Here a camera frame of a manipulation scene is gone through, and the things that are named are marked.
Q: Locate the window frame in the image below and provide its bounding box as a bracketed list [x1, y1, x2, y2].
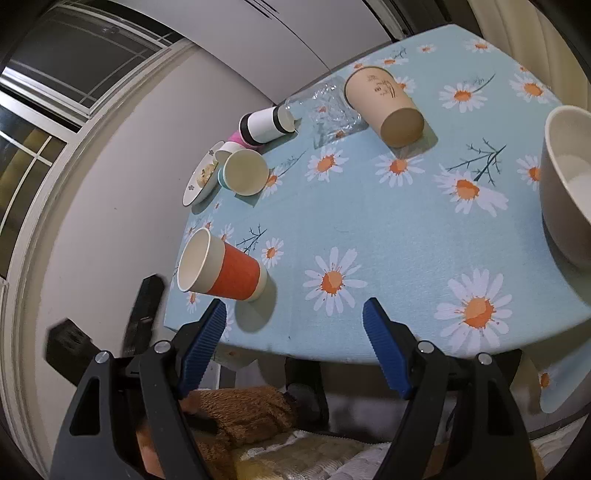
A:
[0, 0, 195, 462]

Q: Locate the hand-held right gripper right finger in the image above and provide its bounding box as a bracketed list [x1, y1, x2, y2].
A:
[362, 298, 541, 480]

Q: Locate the white and black bottle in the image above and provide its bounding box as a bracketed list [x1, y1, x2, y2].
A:
[239, 106, 297, 144]

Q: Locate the brown plush toy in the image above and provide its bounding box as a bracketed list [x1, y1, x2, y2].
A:
[178, 387, 299, 480]

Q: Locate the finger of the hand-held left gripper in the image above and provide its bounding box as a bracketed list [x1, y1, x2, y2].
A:
[45, 274, 165, 386]

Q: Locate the daisy print tablecloth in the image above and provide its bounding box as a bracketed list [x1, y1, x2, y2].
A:
[163, 24, 591, 414]

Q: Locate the pink cup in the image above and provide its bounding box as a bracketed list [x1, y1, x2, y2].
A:
[229, 130, 263, 154]

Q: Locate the beige bowl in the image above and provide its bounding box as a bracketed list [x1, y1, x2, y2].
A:
[540, 105, 591, 271]

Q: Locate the white floral plate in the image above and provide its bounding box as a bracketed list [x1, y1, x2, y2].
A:
[183, 143, 225, 207]

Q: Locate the teal and white paper cup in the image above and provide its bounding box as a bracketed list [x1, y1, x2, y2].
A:
[217, 148, 269, 197]

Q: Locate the orange paper cup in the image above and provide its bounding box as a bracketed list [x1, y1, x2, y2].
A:
[177, 227, 269, 302]

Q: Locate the beige cup with plant print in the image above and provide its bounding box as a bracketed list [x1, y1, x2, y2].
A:
[345, 66, 425, 148]

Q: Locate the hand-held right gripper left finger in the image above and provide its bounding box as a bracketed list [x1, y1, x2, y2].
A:
[49, 299, 228, 480]

